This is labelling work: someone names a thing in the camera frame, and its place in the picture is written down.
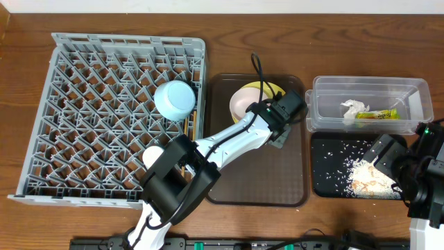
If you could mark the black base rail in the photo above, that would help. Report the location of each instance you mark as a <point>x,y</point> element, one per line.
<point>177,243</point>

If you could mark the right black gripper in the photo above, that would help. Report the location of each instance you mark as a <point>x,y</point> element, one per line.
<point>395,150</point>

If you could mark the pink bowl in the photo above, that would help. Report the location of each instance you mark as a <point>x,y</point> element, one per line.
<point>241,99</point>

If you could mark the yellow plate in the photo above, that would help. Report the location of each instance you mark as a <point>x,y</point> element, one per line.
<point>268,89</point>

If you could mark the food scraps rice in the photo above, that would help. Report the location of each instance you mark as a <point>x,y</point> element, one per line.
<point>367,178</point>

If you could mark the dark brown serving tray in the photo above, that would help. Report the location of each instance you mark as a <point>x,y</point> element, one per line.
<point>267,176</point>

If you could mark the white tissue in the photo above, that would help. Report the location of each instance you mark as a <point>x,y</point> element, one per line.
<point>354,107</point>

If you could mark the wooden chopstick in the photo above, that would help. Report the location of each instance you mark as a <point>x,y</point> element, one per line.
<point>185,131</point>
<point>194,125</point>

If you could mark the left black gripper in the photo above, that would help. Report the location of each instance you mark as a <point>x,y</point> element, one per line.
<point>282,139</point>

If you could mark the white cup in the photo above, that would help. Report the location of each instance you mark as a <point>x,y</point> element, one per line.
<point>150,155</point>

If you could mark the black tray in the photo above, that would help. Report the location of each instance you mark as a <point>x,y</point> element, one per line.
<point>329,173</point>

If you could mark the yellow green snack wrapper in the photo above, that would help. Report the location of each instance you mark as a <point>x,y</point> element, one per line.
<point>379,114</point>

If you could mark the grey dishwasher rack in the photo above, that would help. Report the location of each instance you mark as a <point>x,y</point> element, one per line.
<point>97,115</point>

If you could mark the light blue bowl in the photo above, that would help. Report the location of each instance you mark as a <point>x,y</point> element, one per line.
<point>174,100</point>

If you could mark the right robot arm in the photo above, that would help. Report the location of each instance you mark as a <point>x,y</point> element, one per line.
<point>417,172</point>

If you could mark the clear plastic bin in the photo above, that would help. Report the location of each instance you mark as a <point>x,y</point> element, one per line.
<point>410,97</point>

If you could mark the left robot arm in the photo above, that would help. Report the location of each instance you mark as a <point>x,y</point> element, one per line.
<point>179,176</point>

